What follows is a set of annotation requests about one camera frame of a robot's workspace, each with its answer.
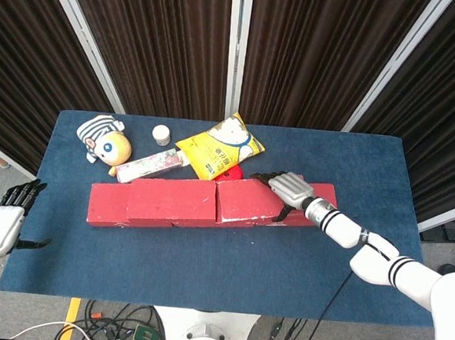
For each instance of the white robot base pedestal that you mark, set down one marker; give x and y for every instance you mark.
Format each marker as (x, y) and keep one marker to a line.
(203, 333)

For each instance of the red brick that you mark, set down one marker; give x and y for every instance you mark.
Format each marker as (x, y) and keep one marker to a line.
(171, 201)
(244, 201)
(328, 190)
(106, 204)
(195, 224)

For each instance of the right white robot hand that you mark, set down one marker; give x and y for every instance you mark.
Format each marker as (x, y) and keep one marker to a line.
(293, 191)

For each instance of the black shoe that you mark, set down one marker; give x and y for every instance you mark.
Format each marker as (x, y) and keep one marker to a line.
(448, 270)

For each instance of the small white jar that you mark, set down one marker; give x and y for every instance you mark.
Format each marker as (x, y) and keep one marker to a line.
(161, 134)

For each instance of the blue table cloth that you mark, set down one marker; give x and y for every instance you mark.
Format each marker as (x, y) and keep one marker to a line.
(145, 258)

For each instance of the green circuit board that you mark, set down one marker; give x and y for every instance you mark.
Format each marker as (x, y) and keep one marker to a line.
(144, 333)

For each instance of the brown fabric partition panel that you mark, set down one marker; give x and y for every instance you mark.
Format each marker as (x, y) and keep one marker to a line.
(319, 59)
(444, 116)
(154, 46)
(23, 63)

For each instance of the yellow snack bag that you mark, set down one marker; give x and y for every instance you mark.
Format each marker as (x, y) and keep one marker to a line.
(213, 149)

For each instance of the yellow floor tape strip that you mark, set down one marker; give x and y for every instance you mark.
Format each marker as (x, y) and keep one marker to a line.
(71, 315)

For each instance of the plush toy with striped hat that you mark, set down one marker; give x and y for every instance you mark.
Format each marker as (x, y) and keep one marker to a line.
(109, 149)

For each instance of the pink floral box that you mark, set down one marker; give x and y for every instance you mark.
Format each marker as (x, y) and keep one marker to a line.
(149, 165)

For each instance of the red round disc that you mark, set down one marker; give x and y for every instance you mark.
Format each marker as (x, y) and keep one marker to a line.
(233, 174)

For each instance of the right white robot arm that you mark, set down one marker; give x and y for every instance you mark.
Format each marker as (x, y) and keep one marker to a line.
(378, 260)

